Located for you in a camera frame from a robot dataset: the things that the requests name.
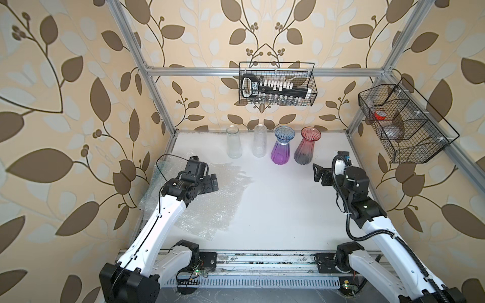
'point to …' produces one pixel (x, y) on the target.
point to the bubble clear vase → (259, 144)
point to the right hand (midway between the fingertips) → (324, 165)
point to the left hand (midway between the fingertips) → (202, 181)
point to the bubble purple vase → (281, 151)
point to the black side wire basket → (409, 129)
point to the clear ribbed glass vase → (234, 147)
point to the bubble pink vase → (304, 151)
